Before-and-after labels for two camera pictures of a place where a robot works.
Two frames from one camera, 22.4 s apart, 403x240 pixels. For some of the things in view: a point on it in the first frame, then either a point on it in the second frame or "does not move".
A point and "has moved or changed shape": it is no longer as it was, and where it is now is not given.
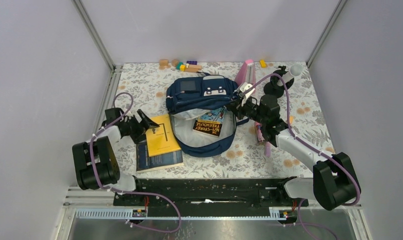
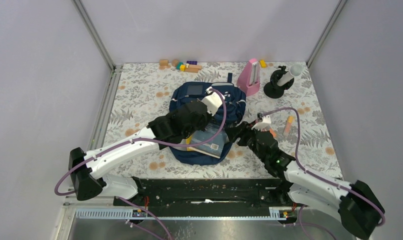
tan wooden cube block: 164,62 does not move
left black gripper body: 134,128 -> 205,122
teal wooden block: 178,65 does not move
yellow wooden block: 262,63 does not move
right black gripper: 239,105 -> 241,130
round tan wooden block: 174,62 does not move
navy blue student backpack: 196,106 has moved or changed shape
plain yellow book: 160,140 has moved or changed shape
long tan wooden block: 193,68 does not move
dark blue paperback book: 160,162 -> 214,147
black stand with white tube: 276,86 does not move
